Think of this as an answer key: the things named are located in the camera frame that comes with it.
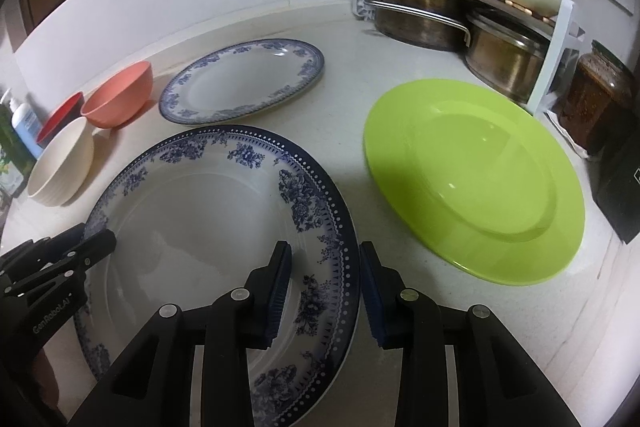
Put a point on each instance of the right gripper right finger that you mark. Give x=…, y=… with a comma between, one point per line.
x=458, y=367

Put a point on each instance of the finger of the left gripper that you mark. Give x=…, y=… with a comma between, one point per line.
x=80, y=258
x=32, y=256

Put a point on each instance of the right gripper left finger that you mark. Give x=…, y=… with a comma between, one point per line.
x=150, y=383

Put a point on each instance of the cream white bowl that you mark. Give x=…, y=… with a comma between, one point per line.
x=63, y=165

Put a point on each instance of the large blue floral plate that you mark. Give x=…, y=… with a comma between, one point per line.
x=192, y=216

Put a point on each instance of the green dish soap bottle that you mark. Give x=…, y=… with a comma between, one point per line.
x=16, y=160

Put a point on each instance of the white blue pump bottle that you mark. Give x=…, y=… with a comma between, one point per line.
x=24, y=121

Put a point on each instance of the red and black bowl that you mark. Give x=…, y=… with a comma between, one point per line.
x=68, y=111

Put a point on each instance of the pink bowl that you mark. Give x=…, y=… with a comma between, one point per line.
x=119, y=98

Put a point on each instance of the lime green plate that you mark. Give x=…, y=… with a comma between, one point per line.
x=478, y=180

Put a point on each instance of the oval blue floral plate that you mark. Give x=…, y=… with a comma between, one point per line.
x=241, y=80

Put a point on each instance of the jar of brown sauce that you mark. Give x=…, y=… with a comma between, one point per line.
x=599, y=104

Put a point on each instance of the steel pot lower shelf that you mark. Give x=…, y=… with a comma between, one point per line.
x=505, y=54

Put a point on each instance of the white pot rack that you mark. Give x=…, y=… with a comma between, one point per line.
x=562, y=31

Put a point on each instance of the steel pan with handle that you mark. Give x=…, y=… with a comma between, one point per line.
x=433, y=24

